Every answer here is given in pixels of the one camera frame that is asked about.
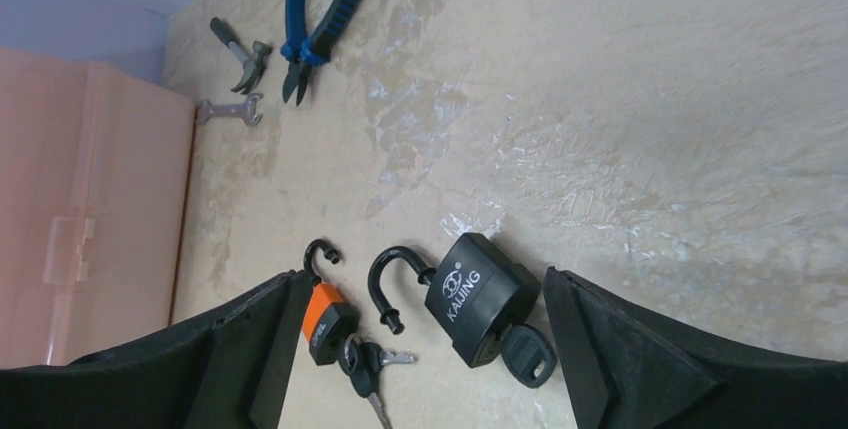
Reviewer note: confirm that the orange black Opel padlock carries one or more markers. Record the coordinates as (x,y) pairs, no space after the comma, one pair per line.
(329,318)

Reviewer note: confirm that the small black-handled hammer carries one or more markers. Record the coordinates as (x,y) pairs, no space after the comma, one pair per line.
(253,61)

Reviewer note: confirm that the black-head key pair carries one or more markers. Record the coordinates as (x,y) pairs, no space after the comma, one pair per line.
(362,362)

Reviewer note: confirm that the blue-black handled pliers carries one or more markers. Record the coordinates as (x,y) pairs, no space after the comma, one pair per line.
(305,50)

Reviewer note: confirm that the silver open-end wrench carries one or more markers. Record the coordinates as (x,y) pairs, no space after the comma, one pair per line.
(245,111)

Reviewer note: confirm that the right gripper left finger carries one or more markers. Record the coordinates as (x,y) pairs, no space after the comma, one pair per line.
(228,367)

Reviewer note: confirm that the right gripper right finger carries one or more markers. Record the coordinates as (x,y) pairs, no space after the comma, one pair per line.
(626,366)

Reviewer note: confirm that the pink plastic toolbox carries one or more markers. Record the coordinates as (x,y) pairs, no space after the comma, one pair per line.
(94,171)

